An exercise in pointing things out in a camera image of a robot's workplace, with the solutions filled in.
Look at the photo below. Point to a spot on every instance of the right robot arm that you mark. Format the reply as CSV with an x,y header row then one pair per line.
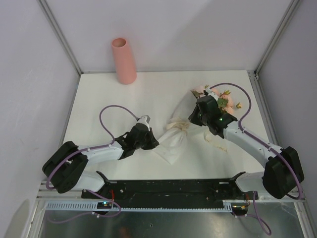
x,y
282,168

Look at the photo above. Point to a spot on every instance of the white slotted cable duct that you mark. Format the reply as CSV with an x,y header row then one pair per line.
x,y
102,206

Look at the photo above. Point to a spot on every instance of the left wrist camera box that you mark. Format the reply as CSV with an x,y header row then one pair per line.
x,y
144,120

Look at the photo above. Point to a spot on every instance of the cream printed ribbon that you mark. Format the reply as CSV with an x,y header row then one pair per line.
x,y
181,131

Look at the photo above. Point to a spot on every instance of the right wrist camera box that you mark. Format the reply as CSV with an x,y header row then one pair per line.
x,y
209,92

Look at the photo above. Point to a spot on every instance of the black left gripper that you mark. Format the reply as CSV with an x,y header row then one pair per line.
x,y
153,143

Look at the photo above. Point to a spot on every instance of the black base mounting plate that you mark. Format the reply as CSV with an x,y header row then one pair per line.
x,y
173,193

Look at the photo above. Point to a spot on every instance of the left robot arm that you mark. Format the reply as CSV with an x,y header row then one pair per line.
x,y
65,169

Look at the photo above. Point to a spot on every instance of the aluminium frame post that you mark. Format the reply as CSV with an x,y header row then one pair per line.
x,y
49,15
282,26

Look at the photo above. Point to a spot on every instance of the pink cylindrical vase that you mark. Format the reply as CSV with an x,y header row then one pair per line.
x,y
123,61

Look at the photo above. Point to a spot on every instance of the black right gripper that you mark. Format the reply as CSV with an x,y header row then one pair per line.
x,y
192,117

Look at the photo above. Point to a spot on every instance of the pink flower bouquet white wrap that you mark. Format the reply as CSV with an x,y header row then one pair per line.
x,y
183,110

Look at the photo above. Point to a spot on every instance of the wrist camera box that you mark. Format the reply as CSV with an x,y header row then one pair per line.
x,y
144,120
209,92

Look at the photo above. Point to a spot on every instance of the left aluminium frame post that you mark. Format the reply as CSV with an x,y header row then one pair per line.
x,y
49,15

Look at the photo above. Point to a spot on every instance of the right aluminium frame post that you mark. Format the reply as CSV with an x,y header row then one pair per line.
x,y
282,26

